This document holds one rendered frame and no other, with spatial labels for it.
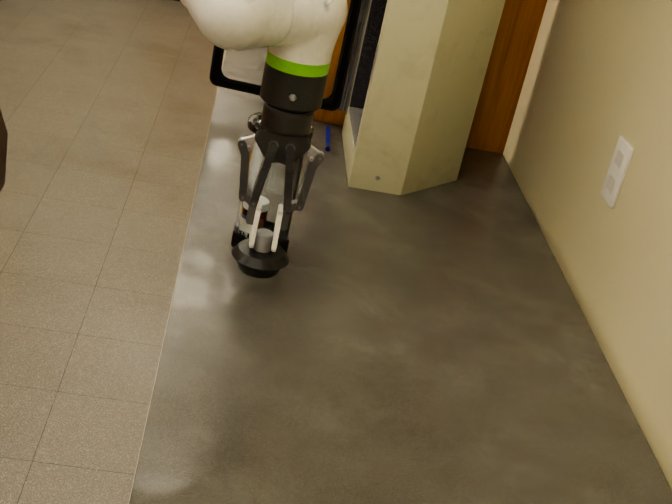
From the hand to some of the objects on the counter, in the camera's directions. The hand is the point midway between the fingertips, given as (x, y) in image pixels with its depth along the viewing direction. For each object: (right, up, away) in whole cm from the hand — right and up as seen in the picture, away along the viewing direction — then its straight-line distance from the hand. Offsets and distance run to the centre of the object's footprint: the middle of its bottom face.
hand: (266, 226), depth 158 cm
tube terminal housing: (+25, +14, +65) cm, 71 cm away
